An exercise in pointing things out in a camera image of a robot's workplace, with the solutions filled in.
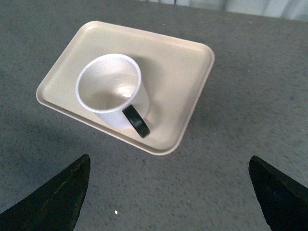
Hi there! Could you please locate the grey pleated curtain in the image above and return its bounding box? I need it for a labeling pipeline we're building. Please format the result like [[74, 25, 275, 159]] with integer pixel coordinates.
[[155, 0, 308, 22]]

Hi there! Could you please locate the beige rectangular tray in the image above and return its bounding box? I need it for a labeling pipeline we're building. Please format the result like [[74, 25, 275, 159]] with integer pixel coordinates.
[[36, 21, 215, 155]]

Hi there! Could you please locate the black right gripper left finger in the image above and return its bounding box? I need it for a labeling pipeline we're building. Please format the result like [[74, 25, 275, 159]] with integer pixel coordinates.
[[0, 154, 90, 231]]

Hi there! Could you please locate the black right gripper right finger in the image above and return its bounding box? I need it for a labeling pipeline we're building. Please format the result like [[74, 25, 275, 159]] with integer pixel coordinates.
[[248, 155, 308, 231]]

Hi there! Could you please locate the white mug black handle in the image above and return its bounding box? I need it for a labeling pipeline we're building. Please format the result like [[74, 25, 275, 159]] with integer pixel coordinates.
[[76, 54, 150, 138]]

